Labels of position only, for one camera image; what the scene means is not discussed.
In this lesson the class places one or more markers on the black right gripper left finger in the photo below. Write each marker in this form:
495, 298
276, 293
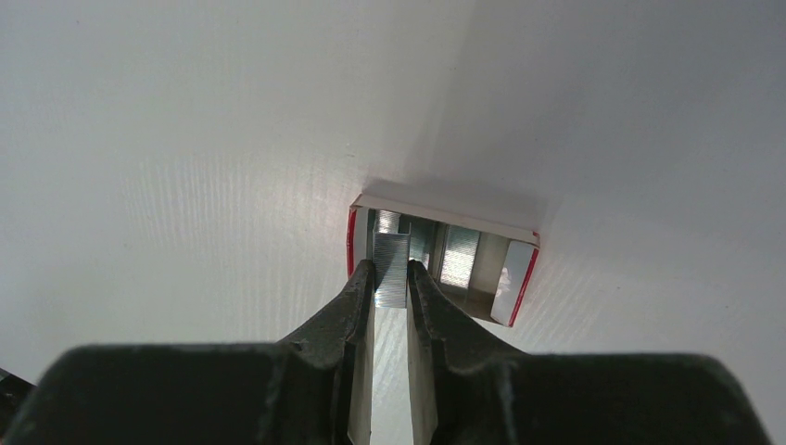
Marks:
311, 387

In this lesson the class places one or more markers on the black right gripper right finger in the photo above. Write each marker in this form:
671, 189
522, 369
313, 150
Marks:
468, 386

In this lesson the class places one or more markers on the staple box tray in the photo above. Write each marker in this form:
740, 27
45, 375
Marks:
504, 263

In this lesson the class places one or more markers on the silver staple strip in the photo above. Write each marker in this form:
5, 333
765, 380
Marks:
391, 253
458, 258
386, 222
423, 240

